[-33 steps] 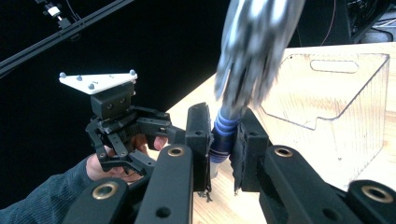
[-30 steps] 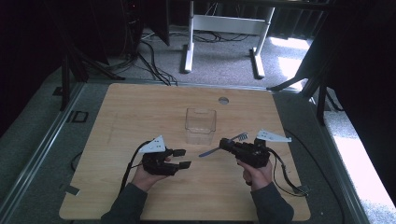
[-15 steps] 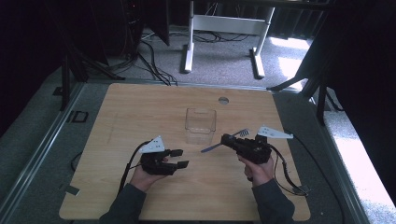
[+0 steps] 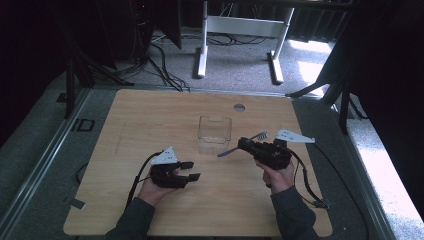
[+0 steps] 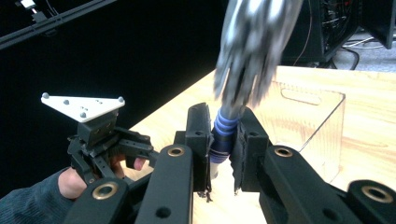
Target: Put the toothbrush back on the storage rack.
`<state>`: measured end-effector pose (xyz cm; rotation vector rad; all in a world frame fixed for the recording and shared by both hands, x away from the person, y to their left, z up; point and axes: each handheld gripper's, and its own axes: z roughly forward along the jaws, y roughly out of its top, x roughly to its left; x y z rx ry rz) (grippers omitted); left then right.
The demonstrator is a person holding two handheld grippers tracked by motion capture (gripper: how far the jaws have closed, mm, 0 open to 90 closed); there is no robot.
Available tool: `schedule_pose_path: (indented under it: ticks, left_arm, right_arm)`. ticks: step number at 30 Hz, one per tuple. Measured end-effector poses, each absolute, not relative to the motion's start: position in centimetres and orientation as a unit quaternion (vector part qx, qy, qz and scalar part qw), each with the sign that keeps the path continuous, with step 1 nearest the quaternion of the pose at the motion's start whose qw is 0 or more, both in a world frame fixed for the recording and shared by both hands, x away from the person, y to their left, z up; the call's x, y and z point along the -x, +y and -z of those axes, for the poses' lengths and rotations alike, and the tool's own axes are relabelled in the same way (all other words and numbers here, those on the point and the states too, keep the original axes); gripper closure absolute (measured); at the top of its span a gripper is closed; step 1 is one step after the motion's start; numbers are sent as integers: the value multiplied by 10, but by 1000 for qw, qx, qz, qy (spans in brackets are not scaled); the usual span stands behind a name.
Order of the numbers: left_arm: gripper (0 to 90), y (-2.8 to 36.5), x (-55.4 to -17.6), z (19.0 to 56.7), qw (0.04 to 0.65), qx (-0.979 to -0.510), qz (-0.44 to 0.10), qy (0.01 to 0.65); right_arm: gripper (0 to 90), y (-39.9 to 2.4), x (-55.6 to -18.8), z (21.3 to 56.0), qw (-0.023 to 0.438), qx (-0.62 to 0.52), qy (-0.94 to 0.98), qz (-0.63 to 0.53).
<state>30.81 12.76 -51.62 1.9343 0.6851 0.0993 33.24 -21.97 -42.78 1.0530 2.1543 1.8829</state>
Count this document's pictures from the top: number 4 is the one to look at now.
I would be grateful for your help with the black floor bracket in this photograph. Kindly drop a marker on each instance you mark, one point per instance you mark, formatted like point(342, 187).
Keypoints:
point(85, 125)

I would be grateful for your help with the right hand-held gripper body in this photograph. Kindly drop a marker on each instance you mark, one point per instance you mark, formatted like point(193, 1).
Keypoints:
point(271, 155)

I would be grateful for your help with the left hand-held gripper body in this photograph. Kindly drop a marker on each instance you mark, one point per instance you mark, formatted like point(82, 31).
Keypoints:
point(166, 173)

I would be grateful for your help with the clear plastic container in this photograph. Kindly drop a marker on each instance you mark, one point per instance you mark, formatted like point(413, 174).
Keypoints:
point(214, 135)

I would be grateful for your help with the grey tape piece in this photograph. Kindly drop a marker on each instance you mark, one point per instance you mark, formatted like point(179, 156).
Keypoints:
point(76, 203)

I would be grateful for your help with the person's right hand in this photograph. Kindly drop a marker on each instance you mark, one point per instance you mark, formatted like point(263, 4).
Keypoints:
point(280, 178)

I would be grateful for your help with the black metal stand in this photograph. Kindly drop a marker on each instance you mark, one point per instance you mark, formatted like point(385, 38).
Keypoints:
point(70, 90)
point(343, 106)

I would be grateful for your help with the white desk frame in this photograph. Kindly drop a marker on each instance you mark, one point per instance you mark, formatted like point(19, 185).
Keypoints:
point(246, 25)

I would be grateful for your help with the person's left hand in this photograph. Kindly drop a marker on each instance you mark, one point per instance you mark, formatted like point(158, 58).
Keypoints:
point(151, 193)

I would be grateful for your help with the blue toothbrush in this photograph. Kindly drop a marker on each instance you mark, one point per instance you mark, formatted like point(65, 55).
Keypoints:
point(228, 152)

